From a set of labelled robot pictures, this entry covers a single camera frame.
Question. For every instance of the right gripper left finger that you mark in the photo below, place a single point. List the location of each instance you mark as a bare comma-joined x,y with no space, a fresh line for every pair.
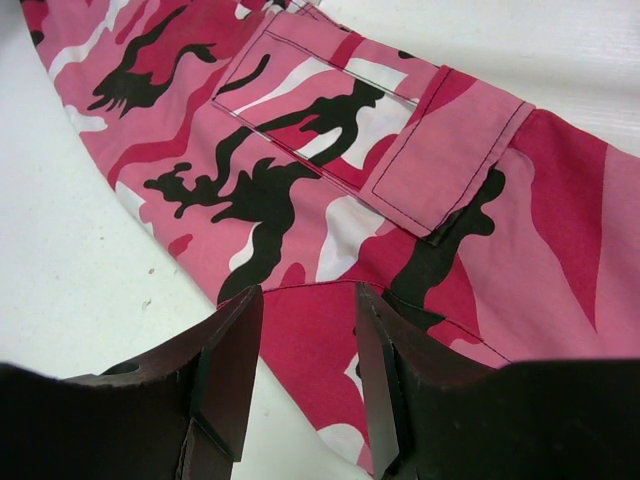
179,410

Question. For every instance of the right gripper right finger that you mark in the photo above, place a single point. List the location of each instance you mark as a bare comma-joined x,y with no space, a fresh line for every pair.
429,410

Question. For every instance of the pink camouflage trousers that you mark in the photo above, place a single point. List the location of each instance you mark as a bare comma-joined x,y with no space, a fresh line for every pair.
262,143

